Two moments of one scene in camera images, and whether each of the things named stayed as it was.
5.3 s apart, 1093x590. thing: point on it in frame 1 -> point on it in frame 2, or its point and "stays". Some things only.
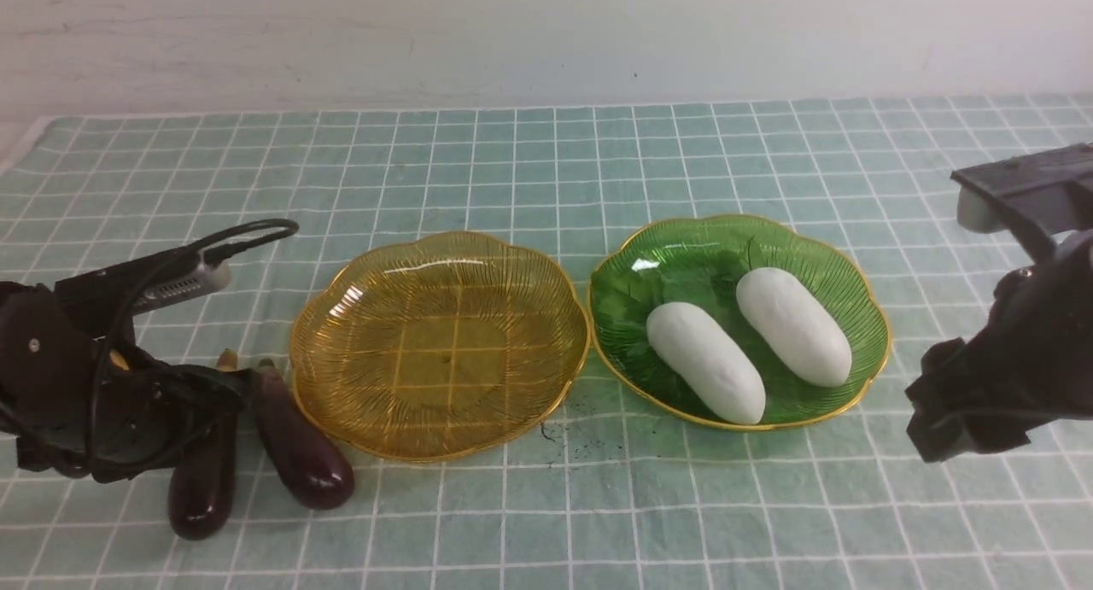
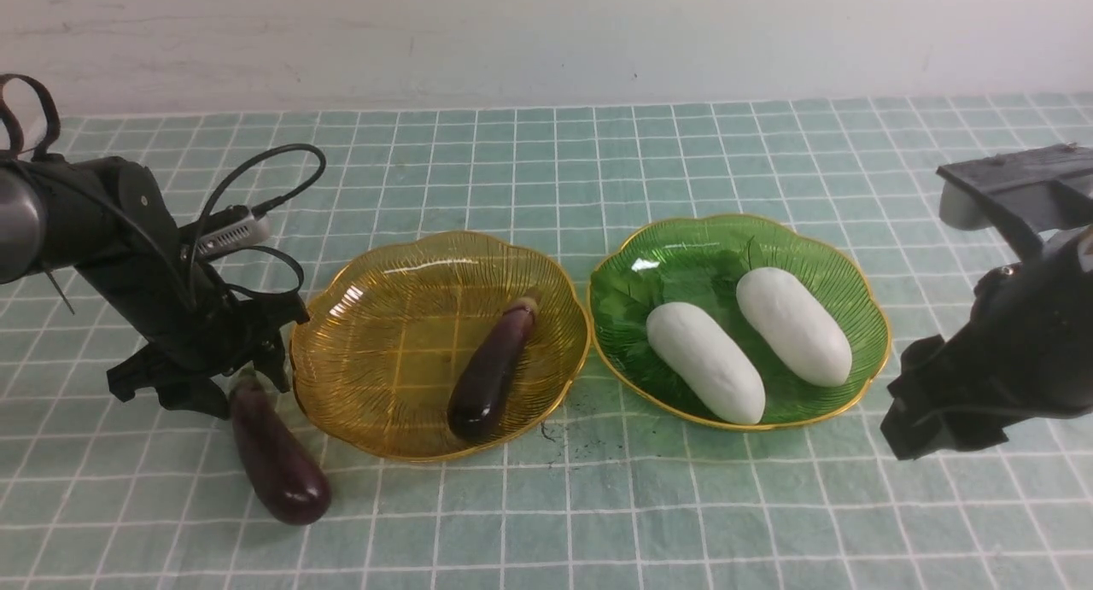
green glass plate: [699, 261] stays
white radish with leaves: [803, 329] stays
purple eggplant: [313, 464] -> [289, 483]
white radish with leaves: [710, 369] stays
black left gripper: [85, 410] -> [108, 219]
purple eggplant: [201, 487] -> [480, 392]
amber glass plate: [441, 347] stays
